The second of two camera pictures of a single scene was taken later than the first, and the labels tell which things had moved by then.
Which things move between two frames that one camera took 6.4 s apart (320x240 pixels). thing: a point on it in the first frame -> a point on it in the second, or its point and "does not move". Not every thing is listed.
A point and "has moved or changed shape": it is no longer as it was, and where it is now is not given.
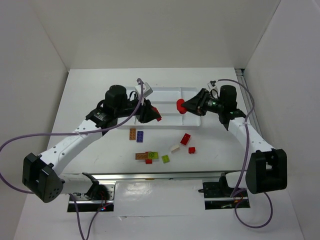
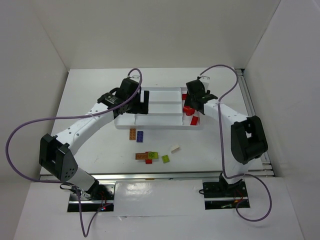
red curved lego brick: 185,138 -> 194,121
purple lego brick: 140,136 does not move
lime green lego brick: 165,158 does not move
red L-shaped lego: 159,119 has moved or changed shape
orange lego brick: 132,134 does not move
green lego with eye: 153,155 does not move
